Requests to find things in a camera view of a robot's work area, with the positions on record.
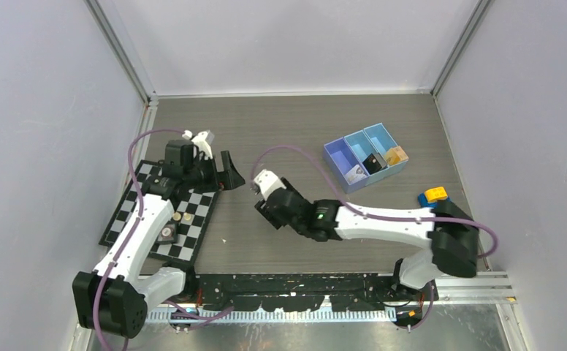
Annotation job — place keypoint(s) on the blue three-compartment tray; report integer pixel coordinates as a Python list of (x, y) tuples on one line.
[(345, 152)]

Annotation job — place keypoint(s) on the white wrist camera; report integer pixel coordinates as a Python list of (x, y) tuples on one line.
[(266, 182), (203, 141)]

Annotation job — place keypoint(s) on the yellow blue toy block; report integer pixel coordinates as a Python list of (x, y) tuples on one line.
[(430, 197)]

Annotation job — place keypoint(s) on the black white checkerboard mat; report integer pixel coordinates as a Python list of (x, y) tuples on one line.
[(135, 224)]

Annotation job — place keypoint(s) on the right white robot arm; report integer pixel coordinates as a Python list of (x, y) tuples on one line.
[(447, 240)]

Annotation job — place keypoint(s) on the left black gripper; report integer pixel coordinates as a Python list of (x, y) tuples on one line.
[(227, 179)]

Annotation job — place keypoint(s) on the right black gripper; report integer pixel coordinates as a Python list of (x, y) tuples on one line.
[(275, 219)]

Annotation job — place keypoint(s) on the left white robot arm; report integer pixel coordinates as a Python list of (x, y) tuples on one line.
[(118, 298)]

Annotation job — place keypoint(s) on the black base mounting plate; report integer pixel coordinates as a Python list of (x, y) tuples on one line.
[(299, 292)]

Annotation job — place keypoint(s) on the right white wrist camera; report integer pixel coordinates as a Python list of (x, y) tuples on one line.
[(266, 182)]

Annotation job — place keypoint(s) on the black card in tray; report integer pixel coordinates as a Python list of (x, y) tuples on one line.
[(374, 163)]

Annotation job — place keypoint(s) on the orange VIP card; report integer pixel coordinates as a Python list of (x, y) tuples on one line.
[(395, 155)]

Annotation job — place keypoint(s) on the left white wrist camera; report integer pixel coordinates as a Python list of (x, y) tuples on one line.
[(203, 141)]

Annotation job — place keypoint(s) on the white card in tray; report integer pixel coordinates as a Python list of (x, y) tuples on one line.
[(355, 174)]

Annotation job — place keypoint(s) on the small dark framed tile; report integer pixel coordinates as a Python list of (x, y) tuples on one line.
[(168, 234)]

